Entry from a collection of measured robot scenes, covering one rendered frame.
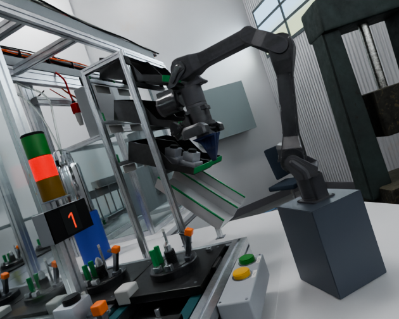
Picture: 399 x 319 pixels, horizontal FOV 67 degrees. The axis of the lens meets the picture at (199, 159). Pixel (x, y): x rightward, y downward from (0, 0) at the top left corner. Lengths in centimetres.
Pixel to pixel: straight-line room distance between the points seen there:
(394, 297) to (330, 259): 13
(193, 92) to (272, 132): 473
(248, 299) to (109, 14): 497
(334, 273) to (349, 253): 6
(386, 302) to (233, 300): 30
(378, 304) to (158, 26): 499
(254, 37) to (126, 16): 463
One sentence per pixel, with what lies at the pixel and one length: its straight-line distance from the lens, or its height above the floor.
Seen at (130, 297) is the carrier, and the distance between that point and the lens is 84.
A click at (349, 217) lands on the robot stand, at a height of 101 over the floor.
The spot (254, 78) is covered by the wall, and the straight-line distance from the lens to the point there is 555.
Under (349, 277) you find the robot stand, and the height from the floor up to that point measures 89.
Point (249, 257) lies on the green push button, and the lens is 78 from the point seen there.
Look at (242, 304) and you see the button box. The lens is 64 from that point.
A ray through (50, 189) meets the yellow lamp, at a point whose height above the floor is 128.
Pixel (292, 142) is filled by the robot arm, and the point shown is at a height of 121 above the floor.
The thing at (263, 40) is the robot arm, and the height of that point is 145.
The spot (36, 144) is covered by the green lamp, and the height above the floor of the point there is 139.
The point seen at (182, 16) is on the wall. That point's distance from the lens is 550.
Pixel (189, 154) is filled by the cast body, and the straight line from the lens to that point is 102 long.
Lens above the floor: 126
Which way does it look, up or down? 2 degrees down
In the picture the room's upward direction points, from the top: 19 degrees counter-clockwise
